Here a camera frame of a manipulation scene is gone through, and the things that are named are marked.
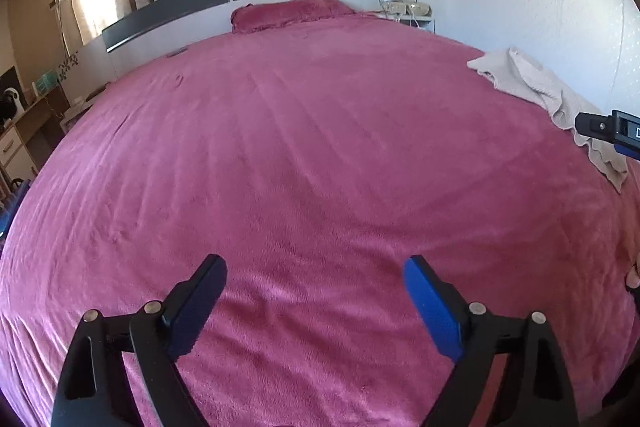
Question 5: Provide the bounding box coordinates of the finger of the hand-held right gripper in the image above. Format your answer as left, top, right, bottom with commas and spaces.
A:
574, 109, 640, 160

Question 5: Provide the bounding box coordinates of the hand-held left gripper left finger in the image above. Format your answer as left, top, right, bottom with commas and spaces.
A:
50, 253, 229, 427

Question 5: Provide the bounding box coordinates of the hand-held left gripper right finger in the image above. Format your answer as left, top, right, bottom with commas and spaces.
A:
404, 254, 581, 427

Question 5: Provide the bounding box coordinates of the beige knit sweater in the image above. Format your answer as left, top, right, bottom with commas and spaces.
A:
466, 48, 629, 194

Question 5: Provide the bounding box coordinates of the pink fleece blanket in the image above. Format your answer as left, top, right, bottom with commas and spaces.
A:
0, 12, 640, 427

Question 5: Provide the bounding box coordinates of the white nightstand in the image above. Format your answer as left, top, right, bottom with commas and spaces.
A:
370, 9, 437, 34

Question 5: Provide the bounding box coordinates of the blue chair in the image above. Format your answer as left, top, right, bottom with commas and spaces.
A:
0, 179, 31, 238

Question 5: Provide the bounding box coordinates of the cream tabletop device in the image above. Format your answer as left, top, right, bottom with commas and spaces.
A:
382, 2, 433, 16

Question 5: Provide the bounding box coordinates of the wooden desk with drawers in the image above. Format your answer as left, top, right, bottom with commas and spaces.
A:
0, 82, 71, 180

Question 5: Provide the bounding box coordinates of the teal box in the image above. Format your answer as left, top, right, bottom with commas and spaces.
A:
32, 73, 60, 94

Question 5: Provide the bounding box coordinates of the white round desk device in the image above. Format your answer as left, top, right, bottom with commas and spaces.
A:
0, 88, 23, 122

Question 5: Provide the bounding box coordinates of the black monitor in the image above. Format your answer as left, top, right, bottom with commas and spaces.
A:
0, 66, 23, 100

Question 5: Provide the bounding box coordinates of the pink pillow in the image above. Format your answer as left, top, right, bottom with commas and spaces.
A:
231, 0, 356, 35

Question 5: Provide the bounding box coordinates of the white floor stand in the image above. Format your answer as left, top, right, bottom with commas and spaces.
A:
49, 0, 73, 58

